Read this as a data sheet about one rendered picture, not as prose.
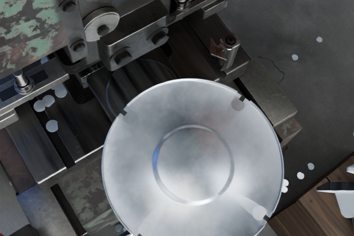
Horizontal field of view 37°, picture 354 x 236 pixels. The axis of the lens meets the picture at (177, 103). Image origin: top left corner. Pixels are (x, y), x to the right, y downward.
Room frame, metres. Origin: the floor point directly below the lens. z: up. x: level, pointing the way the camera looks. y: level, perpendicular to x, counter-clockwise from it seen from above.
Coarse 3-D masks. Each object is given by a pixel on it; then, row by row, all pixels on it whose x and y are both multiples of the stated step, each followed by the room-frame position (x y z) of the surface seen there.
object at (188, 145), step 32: (160, 96) 0.32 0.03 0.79; (192, 96) 0.33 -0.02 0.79; (224, 96) 0.34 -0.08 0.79; (128, 128) 0.26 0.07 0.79; (160, 128) 0.27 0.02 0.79; (192, 128) 0.27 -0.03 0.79; (224, 128) 0.29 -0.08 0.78; (256, 128) 0.30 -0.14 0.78; (128, 160) 0.21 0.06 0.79; (160, 160) 0.21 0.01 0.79; (192, 160) 0.22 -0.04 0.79; (224, 160) 0.23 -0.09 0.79; (256, 160) 0.24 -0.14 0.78; (128, 192) 0.16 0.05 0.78; (160, 192) 0.16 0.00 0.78; (192, 192) 0.17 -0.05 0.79; (224, 192) 0.18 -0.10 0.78; (256, 192) 0.19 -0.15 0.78; (128, 224) 0.11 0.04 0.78; (160, 224) 0.12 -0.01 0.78; (192, 224) 0.12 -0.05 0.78; (224, 224) 0.13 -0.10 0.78; (256, 224) 0.14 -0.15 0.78
